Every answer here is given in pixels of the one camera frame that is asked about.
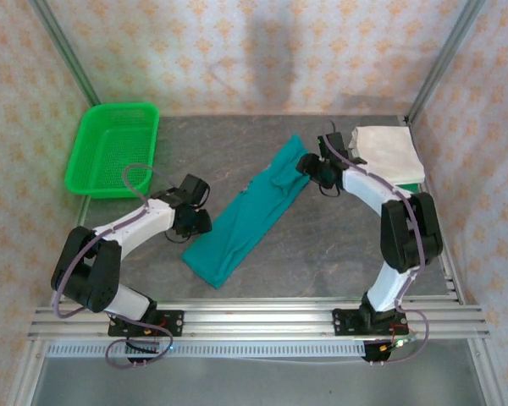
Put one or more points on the aluminium frame post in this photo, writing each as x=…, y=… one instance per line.
x=63, y=46
x=444, y=55

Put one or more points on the green folded t-shirt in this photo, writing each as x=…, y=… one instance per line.
x=406, y=186

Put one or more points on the green plastic basket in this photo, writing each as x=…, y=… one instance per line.
x=110, y=144

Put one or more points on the black electronics bracket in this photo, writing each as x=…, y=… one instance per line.
x=374, y=351

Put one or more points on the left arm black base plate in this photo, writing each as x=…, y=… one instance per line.
x=173, y=323

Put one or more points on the long aluminium mounting rail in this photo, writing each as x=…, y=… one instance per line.
x=258, y=321

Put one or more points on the teal t-shirt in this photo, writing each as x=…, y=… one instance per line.
x=237, y=228

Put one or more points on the white folded t-shirt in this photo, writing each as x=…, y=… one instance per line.
x=389, y=152

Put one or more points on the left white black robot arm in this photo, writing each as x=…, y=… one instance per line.
x=131, y=222

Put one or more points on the aluminium frame leg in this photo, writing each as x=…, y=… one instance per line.
x=487, y=372
x=25, y=376

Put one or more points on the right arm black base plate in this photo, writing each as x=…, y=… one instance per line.
x=343, y=323

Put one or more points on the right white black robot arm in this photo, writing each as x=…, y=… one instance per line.
x=364, y=186

